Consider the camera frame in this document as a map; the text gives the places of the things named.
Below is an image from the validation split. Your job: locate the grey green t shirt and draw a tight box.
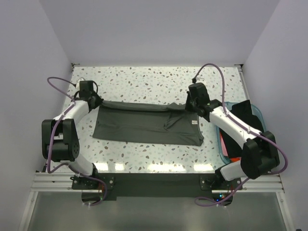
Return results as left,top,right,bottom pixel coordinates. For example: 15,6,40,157
92,101,204,146

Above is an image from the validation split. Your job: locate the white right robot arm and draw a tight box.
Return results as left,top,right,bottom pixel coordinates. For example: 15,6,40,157
185,93,280,189

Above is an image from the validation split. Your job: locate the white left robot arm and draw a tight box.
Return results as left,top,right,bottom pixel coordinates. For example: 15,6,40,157
41,93,103,189

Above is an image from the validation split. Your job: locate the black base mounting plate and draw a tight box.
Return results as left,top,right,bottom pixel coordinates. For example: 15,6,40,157
70,173,241,202

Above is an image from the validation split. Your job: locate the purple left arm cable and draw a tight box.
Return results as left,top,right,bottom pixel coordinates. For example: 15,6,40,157
47,77,109,207

